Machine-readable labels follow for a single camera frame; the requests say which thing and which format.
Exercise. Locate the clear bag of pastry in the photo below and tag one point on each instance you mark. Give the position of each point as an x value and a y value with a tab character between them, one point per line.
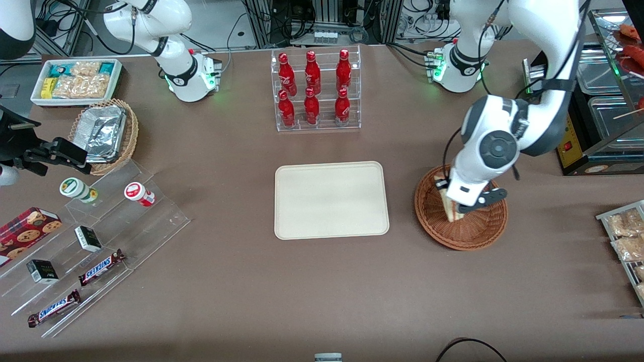
641	290
624	223
629	249
640	272

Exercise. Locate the white power strip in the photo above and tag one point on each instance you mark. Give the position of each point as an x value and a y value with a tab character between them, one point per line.
325	36

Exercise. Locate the steel food pan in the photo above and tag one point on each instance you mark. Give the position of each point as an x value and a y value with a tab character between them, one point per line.
598	70
611	118

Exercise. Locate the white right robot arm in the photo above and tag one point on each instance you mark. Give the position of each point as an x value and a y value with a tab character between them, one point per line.
181	70

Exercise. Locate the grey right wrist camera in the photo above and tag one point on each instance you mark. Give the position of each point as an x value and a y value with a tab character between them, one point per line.
7	176

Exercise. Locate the small grey device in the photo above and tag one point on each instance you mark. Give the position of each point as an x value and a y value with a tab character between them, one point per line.
328	357

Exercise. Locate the green lid white cup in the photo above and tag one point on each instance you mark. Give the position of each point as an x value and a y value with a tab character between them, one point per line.
74	188

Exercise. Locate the red cookie box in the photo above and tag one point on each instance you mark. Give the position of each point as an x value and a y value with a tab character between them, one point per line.
25	232

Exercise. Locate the tray of packaged pastries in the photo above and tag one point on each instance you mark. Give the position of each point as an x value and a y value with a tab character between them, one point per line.
604	217

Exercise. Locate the teal snack packet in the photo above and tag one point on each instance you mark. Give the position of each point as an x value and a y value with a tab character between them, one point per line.
106	68
58	70

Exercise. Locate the black hot food display case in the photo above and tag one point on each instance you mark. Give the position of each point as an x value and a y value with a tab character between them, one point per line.
578	163

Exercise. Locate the large clear cracker bag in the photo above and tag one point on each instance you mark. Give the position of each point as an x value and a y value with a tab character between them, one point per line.
80	86

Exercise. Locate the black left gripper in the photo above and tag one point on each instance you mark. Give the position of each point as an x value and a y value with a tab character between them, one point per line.
440	183

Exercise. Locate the silver foil container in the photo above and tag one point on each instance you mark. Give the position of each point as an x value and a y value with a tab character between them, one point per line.
103	131

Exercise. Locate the aluminium equipment frame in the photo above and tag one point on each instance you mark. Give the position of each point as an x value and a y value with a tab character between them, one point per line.
261	25

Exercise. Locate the red cola bottle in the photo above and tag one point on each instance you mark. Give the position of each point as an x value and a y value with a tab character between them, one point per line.
312	73
311	107
286	109
287	75
342	107
343	71

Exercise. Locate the red lid white cup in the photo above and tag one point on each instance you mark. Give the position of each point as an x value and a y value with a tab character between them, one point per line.
138	193

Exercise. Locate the light oval wicker basket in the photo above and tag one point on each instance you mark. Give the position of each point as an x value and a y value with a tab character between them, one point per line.
130	138

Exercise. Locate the small black box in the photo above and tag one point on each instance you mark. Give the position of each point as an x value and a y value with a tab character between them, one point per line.
42	271
88	239

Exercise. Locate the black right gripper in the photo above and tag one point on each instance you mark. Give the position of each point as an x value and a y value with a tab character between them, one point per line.
16	143

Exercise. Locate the triangular sandwich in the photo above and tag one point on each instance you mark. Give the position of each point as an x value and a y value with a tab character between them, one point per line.
452	212

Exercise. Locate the yellow snack packet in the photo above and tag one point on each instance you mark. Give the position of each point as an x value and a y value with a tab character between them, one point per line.
48	87

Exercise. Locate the small clear cracker bag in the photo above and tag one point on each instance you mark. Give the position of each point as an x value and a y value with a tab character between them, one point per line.
85	68

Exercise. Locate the clear acrylic stepped display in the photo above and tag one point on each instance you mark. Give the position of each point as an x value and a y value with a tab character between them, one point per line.
141	226

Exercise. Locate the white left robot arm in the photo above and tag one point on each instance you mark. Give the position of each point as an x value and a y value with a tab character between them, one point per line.
495	146

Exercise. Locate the beige rectangular tray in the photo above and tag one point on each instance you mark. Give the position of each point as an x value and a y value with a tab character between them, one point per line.
331	200

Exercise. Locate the round brown wicker basket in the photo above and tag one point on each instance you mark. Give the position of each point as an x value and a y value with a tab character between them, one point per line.
475	235

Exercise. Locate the snickers chocolate bar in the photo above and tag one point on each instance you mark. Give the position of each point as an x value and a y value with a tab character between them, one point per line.
100	267
54	307

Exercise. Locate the clear acrylic bottle rack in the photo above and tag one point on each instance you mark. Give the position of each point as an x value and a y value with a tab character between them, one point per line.
317	123

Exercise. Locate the white rectangular snack bin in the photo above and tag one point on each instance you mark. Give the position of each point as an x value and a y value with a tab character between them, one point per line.
36	98

